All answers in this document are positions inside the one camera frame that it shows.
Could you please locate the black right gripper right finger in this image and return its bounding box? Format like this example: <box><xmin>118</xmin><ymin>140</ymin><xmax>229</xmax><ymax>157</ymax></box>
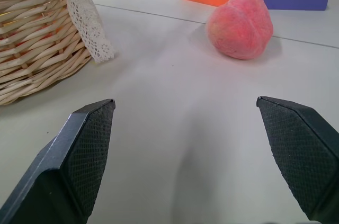
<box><xmin>256</xmin><ymin>96</ymin><xmax>339</xmax><ymax>224</ymax></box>

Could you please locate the pink peach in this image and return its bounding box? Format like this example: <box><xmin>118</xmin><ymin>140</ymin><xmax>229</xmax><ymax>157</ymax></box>
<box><xmin>205</xmin><ymin>0</ymin><xmax>274</xmax><ymax>60</ymax></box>

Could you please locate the cream lace ribbon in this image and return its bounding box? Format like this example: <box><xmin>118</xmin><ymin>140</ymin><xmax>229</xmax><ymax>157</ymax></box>
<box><xmin>42</xmin><ymin>0</ymin><xmax>115</xmax><ymax>64</ymax></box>

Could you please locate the woven wicker basket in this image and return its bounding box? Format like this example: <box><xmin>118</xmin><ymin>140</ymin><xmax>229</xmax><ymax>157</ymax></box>
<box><xmin>0</xmin><ymin>0</ymin><xmax>94</xmax><ymax>106</ymax></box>

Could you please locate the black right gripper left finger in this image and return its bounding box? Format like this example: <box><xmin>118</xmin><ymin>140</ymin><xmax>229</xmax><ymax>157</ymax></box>
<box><xmin>0</xmin><ymin>98</ymin><xmax>116</xmax><ymax>224</ymax></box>

